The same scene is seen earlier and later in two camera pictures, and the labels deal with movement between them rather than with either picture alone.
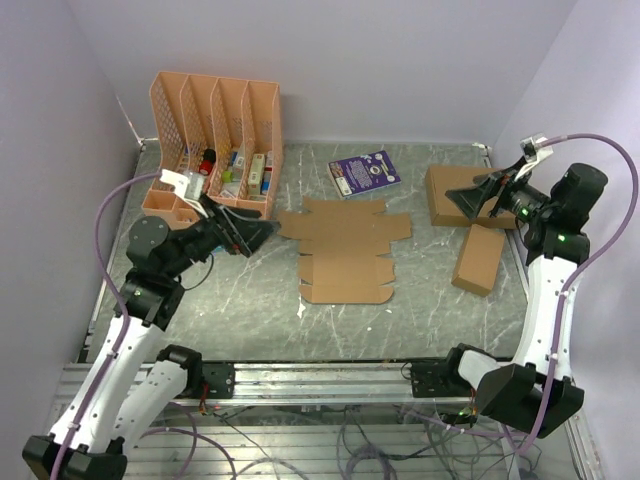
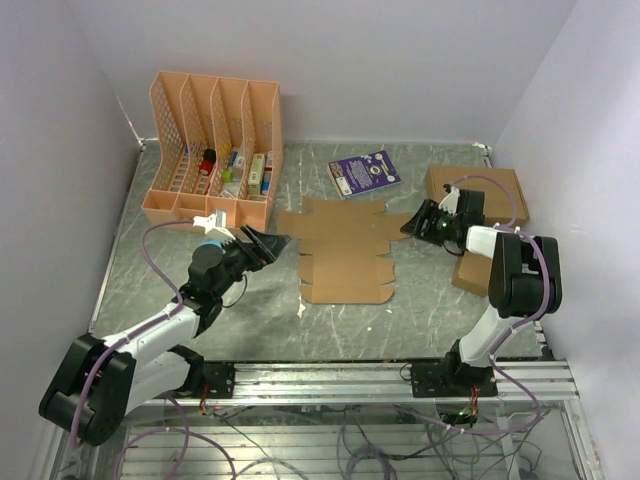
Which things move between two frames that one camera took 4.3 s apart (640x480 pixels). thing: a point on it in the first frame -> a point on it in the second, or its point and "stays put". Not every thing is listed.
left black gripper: x=249 y=233 -> x=267 y=247
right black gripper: x=499 y=183 -> x=428 y=211
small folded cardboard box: x=478 y=259 stays put
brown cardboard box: x=346 y=242 stays put
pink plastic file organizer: x=226 y=128 stays put
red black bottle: x=206 y=165 stays put
